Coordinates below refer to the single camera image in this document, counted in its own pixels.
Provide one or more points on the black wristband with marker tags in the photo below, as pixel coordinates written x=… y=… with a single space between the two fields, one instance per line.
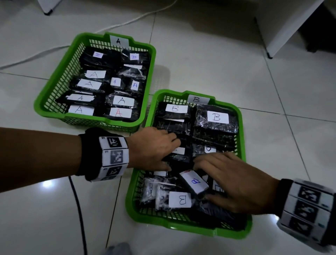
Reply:
x=112 y=157
x=307 y=210

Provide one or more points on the pile of black packets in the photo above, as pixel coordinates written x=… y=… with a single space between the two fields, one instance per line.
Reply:
x=102 y=68
x=215 y=128

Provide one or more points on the white paper basket label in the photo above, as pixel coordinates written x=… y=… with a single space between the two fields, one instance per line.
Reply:
x=197 y=99
x=119 y=41

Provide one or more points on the person's left forearm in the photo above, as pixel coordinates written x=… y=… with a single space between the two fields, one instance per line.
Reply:
x=39 y=157

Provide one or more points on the person's left hand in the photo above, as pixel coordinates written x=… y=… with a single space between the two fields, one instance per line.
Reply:
x=147 y=149

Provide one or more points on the white furniture leg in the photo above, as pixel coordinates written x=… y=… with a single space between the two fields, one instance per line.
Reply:
x=48 y=5

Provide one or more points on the person's left thumb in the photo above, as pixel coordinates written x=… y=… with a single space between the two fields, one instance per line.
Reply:
x=162 y=166

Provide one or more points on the person's right thumb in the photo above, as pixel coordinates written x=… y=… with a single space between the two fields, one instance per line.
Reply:
x=217 y=201

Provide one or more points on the white cabinet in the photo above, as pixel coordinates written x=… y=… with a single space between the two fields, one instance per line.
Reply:
x=283 y=23

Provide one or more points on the green plastic basket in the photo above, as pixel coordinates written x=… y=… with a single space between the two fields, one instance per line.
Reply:
x=52 y=97
x=183 y=223

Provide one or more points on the black labelled bag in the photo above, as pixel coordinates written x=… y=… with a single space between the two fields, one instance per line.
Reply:
x=181 y=157
x=194 y=182

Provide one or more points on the person's right hand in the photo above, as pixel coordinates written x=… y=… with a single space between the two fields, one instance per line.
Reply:
x=246 y=186

